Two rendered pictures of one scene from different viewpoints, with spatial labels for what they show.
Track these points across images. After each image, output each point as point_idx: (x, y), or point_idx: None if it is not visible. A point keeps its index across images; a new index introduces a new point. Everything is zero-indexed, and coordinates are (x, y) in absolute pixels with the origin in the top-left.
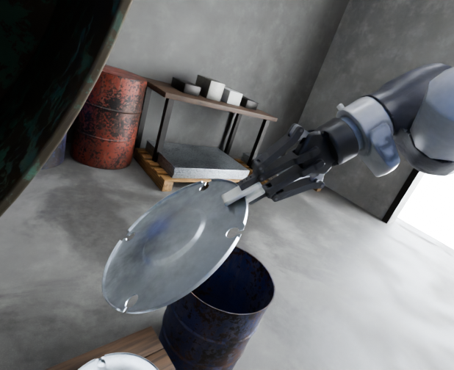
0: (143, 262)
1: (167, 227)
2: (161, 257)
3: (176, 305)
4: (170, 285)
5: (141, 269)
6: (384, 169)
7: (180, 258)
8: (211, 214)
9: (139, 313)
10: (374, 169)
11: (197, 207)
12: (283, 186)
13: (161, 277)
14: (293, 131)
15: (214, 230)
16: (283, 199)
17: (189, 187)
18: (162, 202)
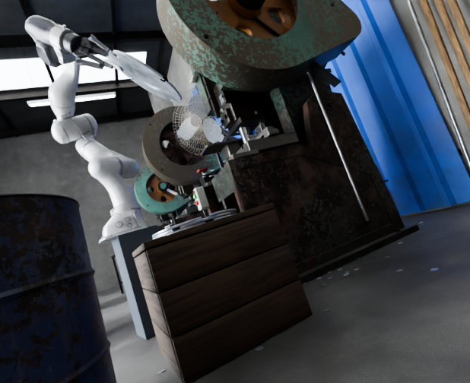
0: (162, 90)
1: (146, 75)
2: (156, 87)
3: (87, 254)
4: (158, 94)
5: (164, 92)
6: (71, 61)
7: (150, 87)
8: (128, 71)
9: (169, 101)
10: (66, 60)
11: (128, 67)
12: (98, 62)
13: (159, 93)
14: (96, 38)
15: (134, 77)
16: (98, 68)
17: (119, 52)
18: (136, 61)
